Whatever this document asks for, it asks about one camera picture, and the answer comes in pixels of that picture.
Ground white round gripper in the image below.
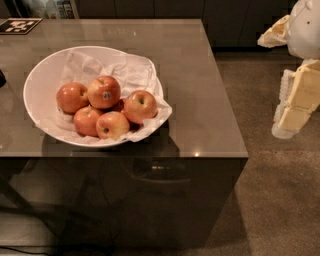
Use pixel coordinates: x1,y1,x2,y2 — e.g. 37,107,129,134
257,0,320,139

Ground red apple with sticker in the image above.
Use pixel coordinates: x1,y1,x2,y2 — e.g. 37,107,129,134
87,76,121,109

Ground right red apple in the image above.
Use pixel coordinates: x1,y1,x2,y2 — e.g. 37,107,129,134
122,90,157,124

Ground hidden middle red apple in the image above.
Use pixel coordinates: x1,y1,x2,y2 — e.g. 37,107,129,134
110,98,125,112

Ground front yellow-red apple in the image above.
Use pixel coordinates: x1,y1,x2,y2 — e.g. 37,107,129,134
96,111,130,140

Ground front left red apple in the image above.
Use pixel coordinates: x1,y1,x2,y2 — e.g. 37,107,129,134
73,105,103,137

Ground white ceramic bowl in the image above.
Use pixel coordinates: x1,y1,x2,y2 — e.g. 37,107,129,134
22,45,165,149

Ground white paper liner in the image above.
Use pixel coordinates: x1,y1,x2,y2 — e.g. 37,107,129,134
35,49,173,145

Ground black white marker tag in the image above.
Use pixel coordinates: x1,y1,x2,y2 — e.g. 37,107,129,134
0,18,42,35

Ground black object at left edge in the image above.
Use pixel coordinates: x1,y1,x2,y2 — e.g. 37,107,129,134
0,69,6,88

